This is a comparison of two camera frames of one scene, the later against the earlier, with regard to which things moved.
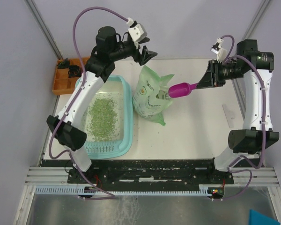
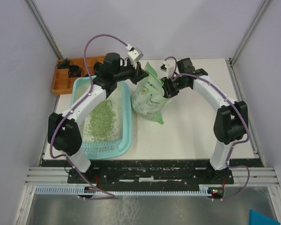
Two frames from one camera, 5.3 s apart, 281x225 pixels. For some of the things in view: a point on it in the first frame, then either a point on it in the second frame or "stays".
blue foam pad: (257, 218) stays
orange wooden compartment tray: (63, 84) stays
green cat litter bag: (151, 98) stays
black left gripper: (146, 56) to (142, 74)
